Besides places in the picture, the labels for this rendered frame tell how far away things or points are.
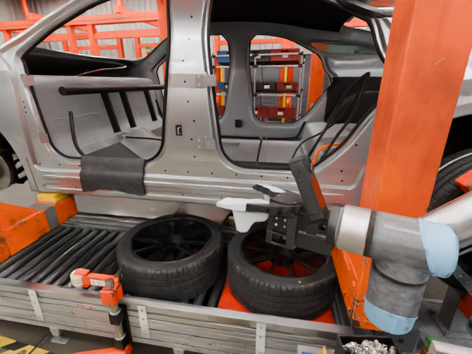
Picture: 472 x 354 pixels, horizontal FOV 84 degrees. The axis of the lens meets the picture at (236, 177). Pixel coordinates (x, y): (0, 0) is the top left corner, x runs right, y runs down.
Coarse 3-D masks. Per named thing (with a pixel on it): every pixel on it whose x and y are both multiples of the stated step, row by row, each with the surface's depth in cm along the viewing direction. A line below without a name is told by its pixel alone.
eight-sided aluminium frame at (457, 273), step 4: (456, 268) 108; (460, 268) 108; (452, 272) 109; (456, 272) 108; (460, 272) 108; (456, 276) 109; (460, 276) 110; (464, 276) 108; (460, 280) 109; (464, 280) 109; (468, 280) 109; (464, 284) 110; (468, 284) 109; (464, 288) 114; (468, 288) 110; (468, 292) 112
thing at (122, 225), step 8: (88, 216) 226; (96, 216) 225; (104, 216) 219; (112, 216) 219; (120, 216) 219; (128, 216) 219; (64, 224) 230; (72, 224) 228; (80, 224) 227; (88, 224) 225; (96, 224) 225; (104, 224) 222; (112, 224) 221; (120, 224) 220; (128, 224) 218; (136, 224) 218; (216, 224) 207; (224, 232) 206; (232, 232) 207
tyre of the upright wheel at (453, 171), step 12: (456, 156) 118; (468, 156) 114; (444, 168) 117; (456, 168) 112; (468, 168) 108; (444, 180) 112; (432, 192) 114; (444, 192) 108; (456, 192) 106; (432, 204) 111; (456, 288) 120
